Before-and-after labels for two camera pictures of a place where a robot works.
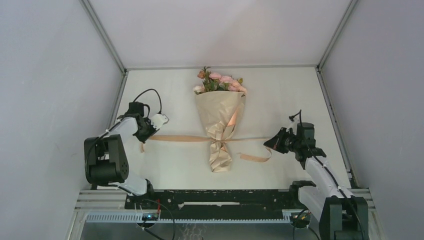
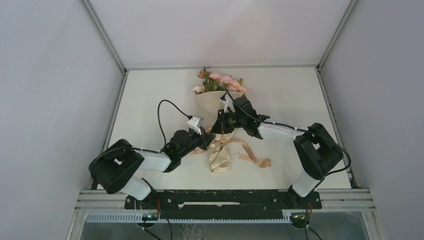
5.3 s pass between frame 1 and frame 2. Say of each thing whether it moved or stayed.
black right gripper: moved
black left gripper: moved
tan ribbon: moved
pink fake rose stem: stayed
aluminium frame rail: stayed
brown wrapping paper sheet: stayed
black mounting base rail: stayed
